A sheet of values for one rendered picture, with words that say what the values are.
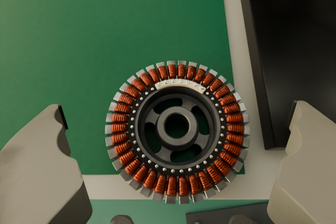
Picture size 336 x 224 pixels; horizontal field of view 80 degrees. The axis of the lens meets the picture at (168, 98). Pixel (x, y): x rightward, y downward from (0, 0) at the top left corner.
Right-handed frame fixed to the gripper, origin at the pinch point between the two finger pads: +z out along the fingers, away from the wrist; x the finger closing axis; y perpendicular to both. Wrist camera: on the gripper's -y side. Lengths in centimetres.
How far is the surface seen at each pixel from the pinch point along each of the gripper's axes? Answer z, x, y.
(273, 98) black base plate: 4.4, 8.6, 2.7
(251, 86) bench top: 7.4, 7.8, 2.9
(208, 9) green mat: 14.5, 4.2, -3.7
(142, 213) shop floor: 39, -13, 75
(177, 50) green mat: 10.4, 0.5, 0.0
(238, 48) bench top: 10.7, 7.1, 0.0
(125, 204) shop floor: 42, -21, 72
